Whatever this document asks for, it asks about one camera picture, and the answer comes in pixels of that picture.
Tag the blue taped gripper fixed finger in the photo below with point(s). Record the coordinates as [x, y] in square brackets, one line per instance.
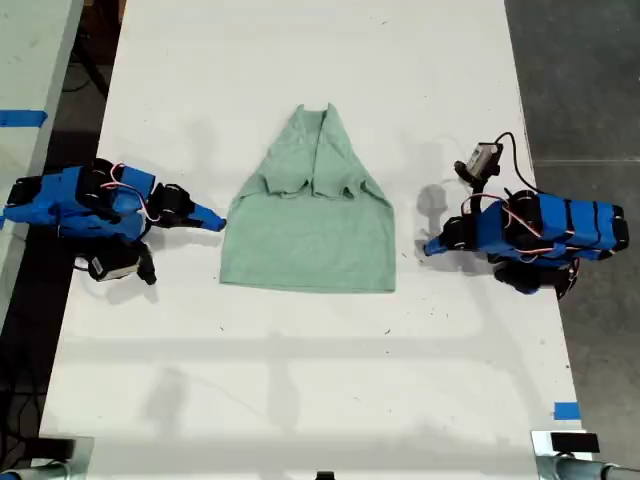
[435, 243]
[207, 215]

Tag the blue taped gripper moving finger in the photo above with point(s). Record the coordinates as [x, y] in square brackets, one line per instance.
[438, 250]
[207, 225]

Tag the pale green T-shirt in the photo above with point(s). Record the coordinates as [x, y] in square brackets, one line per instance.
[310, 235]

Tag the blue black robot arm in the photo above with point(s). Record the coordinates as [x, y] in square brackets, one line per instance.
[565, 225]
[55, 200]

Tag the long blue tape strip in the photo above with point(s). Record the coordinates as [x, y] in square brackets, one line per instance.
[22, 118]

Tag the pale side table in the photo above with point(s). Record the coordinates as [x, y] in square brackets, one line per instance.
[30, 55]

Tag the short blue tape piece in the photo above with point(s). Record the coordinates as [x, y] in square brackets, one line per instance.
[566, 410]

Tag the small black box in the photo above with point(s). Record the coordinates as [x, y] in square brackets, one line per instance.
[574, 442]
[56, 446]

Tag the small black clip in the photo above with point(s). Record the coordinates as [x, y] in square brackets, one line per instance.
[325, 475]

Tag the metal table clamp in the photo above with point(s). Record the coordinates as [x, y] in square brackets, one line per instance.
[585, 467]
[75, 465]

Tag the gripper camera stalk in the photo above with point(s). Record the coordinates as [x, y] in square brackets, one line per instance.
[148, 267]
[470, 176]

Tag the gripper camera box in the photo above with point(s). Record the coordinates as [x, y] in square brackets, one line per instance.
[484, 157]
[112, 265]

